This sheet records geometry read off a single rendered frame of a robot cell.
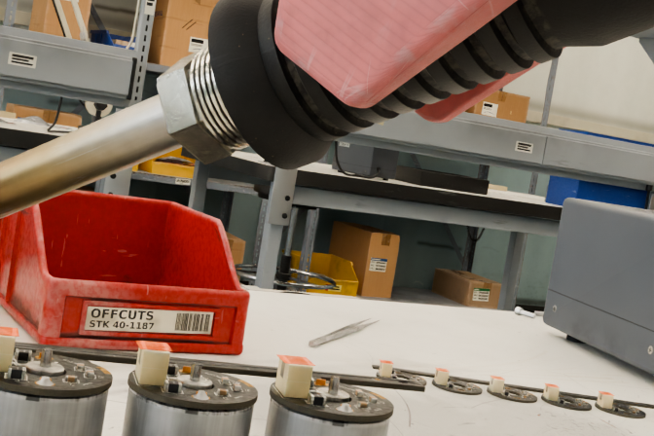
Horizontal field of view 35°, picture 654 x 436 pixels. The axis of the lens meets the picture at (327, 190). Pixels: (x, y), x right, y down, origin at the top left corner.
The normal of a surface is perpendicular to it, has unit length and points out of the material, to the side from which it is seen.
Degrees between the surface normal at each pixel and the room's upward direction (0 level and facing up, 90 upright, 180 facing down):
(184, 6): 92
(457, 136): 90
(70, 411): 90
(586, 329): 90
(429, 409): 0
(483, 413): 0
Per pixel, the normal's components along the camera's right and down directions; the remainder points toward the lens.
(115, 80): 0.45, 0.12
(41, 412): 0.22, 0.09
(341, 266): -0.87, -0.15
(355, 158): -0.68, -0.07
